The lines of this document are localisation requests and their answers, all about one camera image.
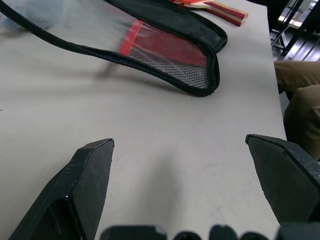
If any khaki trouser leg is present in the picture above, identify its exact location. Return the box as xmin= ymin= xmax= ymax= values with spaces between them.
xmin=283 ymin=84 xmax=320 ymax=161
xmin=274 ymin=59 xmax=320 ymax=95

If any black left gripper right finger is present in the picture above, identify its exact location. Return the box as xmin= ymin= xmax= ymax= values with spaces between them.
xmin=245 ymin=134 xmax=320 ymax=227

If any black metal furniture frame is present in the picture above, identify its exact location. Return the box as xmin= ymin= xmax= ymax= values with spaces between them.
xmin=271 ymin=0 xmax=320 ymax=62

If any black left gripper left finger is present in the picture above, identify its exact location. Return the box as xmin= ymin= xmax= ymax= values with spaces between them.
xmin=8 ymin=138 xmax=116 ymax=240

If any red and black pouch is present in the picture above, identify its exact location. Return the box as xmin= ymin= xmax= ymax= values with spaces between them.
xmin=0 ymin=0 xmax=229 ymax=98

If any white blue rounded pouch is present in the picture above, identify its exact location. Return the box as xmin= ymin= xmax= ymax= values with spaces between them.
xmin=0 ymin=0 xmax=61 ymax=33

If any red table tennis paddle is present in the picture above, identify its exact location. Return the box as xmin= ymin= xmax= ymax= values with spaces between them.
xmin=169 ymin=0 xmax=250 ymax=27

